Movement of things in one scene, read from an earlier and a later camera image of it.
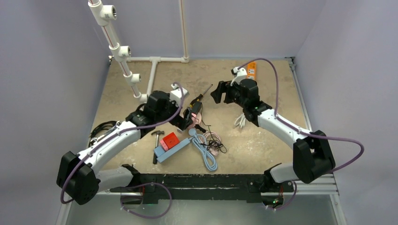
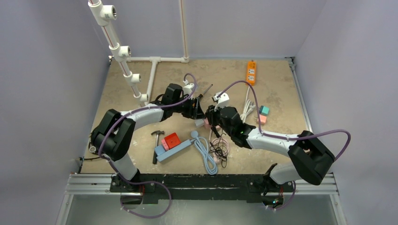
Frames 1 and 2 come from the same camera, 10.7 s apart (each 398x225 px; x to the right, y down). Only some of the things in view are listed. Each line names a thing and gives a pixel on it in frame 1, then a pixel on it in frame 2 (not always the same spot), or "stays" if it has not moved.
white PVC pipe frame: (100, 14) stays
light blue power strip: (161, 154) stays
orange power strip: (251, 71) stays
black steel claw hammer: (157, 133) stays
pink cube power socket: (196, 119) -> (207, 125)
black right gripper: (225, 93) -> (213, 116)
